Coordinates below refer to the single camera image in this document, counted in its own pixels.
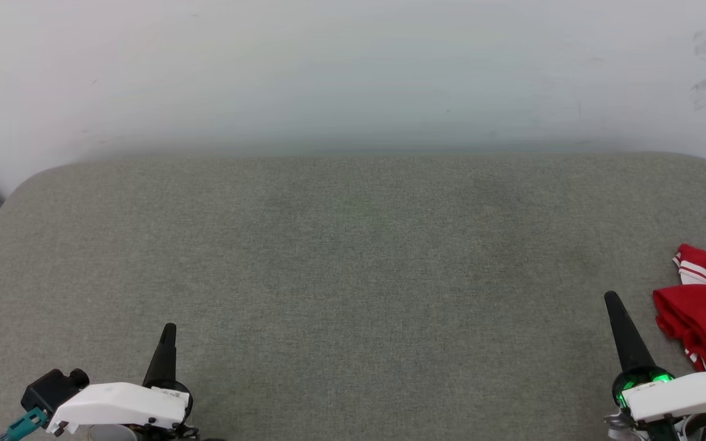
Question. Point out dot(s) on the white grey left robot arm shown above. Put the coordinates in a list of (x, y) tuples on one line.
[(111, 433)]

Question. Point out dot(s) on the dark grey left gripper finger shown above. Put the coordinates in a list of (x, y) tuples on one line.
[(163, 361)]

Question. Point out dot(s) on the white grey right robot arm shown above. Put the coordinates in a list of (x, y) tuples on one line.
[(659, 430)]

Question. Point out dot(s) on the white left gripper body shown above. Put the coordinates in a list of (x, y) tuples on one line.
[(120, 404)]

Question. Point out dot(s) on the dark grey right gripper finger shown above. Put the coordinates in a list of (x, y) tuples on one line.
[(626, 334)]

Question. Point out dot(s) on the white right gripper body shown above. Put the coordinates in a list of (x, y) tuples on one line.
[(684, 392)]

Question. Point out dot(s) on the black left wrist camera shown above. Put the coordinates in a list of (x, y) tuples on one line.
[(53, 389)]

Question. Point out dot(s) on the grey fabric sofa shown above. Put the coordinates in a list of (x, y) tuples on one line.
[(341, 275)]

